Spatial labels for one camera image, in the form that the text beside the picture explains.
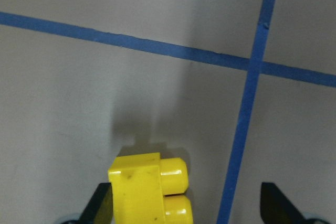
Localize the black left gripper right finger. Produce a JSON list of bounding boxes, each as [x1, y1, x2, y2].
[[261, 182, 307, 224]]

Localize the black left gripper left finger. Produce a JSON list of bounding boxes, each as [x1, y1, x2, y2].
[[77, 183, 113, 224]]

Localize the yellow toy block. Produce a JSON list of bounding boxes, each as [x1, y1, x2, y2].
[[108, 153, 194, 223]]

